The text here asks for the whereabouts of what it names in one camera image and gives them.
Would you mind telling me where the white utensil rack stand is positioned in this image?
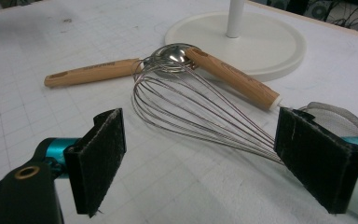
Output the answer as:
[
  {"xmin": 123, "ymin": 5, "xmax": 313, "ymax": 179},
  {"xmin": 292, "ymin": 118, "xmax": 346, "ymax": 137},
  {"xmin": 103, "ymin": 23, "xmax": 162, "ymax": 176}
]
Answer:
[{"xmin": 164, "ymin": 0, "xmax": 308, "ymax": 82}]

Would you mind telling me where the wire whisk with green handle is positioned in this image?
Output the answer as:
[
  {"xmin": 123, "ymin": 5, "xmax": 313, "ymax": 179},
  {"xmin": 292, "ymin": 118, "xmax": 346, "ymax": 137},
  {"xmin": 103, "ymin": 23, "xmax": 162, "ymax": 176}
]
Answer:
[{"xmin": 131, "ymin": 56, "xmax": 285, "ymax": 166}]

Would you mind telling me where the white grid mat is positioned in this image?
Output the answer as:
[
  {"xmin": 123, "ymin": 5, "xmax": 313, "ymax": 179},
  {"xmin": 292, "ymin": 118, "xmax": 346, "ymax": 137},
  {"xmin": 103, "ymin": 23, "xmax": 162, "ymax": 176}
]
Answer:
[{"xmin": 0, "ymin": 0, "xmax": 358, "ymax": 224}]

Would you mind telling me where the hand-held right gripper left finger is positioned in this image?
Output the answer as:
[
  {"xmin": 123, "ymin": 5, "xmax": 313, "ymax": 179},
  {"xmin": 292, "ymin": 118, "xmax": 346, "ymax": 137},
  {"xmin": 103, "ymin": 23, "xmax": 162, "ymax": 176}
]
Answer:
[{"xmin": 45, "ymin": 107, "xmax": 128, "ymax": 218}]

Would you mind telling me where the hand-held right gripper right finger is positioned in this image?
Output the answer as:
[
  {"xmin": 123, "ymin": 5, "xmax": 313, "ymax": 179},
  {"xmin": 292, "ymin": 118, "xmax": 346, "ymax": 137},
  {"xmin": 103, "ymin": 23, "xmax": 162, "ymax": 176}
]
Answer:
[{"xmin": 273, "ymin": 106, "xmax": 358, "ymax": 215}]

